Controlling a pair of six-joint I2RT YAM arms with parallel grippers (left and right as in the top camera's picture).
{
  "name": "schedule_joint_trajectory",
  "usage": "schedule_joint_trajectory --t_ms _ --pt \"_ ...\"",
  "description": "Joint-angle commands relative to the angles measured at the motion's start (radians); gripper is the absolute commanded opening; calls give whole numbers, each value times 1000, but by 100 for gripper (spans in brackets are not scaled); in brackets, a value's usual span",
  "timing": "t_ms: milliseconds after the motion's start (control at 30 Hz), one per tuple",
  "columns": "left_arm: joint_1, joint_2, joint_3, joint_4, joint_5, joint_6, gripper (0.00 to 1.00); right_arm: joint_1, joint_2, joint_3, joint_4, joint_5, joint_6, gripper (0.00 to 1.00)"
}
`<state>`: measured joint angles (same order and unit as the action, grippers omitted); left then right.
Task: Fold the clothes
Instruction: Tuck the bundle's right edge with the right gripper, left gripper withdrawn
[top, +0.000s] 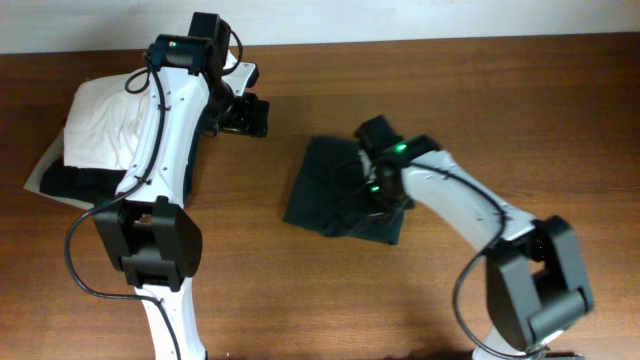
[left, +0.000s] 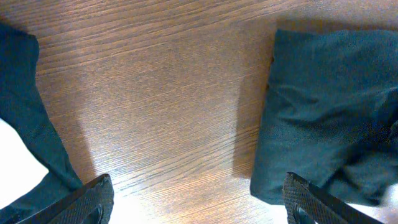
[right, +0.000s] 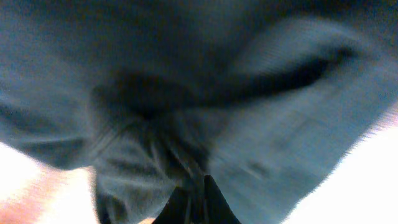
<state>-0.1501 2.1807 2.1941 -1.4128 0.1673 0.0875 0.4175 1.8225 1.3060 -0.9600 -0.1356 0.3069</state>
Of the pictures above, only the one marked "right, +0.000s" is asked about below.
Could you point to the dark green Nike t-shirt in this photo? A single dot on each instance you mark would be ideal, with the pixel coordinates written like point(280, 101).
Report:
point(264, 96)

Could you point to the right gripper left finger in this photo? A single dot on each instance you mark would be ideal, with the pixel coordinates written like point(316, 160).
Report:
point(177, 210)

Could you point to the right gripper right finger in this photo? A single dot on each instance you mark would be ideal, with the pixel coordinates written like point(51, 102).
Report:
point(216, 208)

